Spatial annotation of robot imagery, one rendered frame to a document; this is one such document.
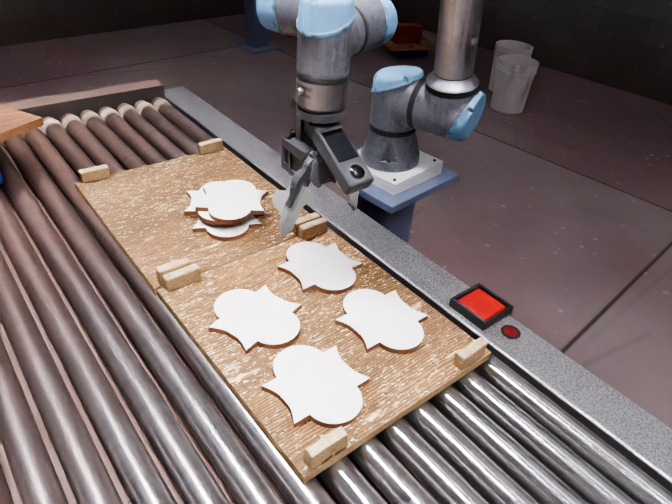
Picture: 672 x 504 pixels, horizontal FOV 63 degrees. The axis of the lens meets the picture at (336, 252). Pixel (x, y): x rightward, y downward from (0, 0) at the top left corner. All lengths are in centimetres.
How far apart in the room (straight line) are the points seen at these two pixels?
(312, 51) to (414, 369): 46
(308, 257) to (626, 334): 183
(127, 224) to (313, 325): 44
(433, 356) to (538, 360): 17
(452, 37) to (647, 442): 80
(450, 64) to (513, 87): 325
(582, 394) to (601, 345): 158
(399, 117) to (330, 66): 56
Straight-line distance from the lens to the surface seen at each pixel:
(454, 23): 120
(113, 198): 120
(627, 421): 90
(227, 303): 88
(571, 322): 253
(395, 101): 131
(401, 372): 81
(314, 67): 78
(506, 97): 450
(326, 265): 96
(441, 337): 87
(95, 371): 86
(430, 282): 100
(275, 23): 94
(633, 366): 246
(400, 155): 136
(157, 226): 109
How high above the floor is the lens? 153
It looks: 36 degrees down
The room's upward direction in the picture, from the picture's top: 5 degrees clockwise
